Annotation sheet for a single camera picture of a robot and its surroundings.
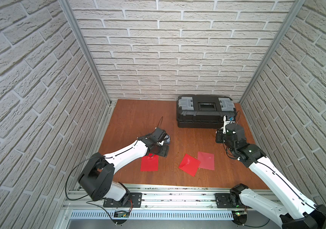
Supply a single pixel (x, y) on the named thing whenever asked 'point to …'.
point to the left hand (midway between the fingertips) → (165, 148)
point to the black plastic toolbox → (203, 111)
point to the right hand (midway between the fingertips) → (222, 129)
